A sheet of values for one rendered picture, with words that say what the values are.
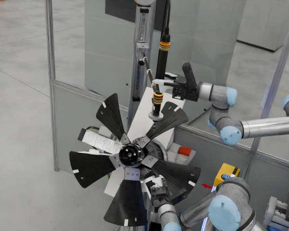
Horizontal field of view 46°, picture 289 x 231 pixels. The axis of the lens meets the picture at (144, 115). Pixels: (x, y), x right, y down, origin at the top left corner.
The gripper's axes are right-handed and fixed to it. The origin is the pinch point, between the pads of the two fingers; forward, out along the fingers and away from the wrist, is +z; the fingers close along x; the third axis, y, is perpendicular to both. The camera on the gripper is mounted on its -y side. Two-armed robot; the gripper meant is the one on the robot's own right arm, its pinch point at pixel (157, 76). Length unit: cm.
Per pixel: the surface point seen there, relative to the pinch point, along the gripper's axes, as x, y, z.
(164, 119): 14.1, 30.1, -3.7
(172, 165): 1.6, 48.1, -13.2
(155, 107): -1.9, 14.8, -1.3
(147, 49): 53, 9, 21
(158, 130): 8.5, 33.7, -2.2
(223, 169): 25, 60, -39
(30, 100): 200, 167, 214
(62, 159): 90, 148, 103
